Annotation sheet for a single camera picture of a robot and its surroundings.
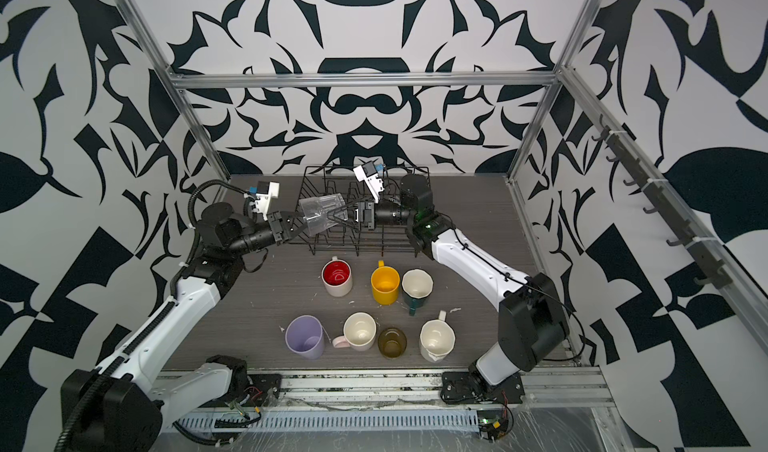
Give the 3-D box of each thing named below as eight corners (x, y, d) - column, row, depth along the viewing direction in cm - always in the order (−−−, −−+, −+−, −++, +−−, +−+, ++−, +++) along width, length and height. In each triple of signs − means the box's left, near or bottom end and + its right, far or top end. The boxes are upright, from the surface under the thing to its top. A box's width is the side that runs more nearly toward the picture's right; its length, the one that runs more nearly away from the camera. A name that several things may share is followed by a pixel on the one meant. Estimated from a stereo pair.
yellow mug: (371, 305, 90) (370, 291, 82) (372, 274, 96) (371, 258, 89) (399, 305, 90) (400, 292, 82) (398, 274, 96) (399, 259, 89)
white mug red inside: (318, 286, 93) (314, 275, 87) (337, 265, 97) (334, 253, 91) (341, 303, 89) (339, 292, 84) (359, 280, 94) (358, 269, 88)
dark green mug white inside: (390, 301, 88) (391, 287, 81) (412, 276, 93) (415, 261, 86) (412, 319, 85) (415, 307, 78) (434, 292, 90) (438, 279, 83)
